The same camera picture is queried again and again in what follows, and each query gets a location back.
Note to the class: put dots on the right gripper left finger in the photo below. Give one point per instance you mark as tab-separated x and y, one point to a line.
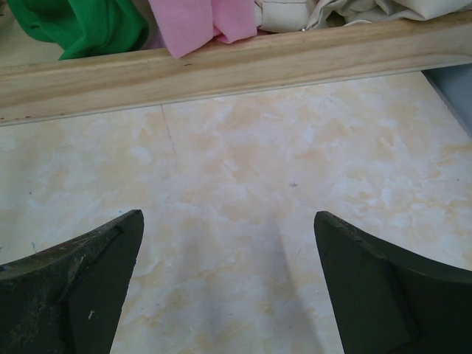
69	298

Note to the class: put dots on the beige cloth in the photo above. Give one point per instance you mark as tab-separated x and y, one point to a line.
292	16

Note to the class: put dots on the green t-shirt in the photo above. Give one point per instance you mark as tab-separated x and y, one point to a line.
83	28

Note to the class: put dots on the pink t-shirt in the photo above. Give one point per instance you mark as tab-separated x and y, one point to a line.
186	26

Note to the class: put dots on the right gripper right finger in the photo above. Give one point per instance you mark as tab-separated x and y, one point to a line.
387	299

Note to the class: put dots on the wooden clothes rack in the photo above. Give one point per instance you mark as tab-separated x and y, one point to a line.
70	88

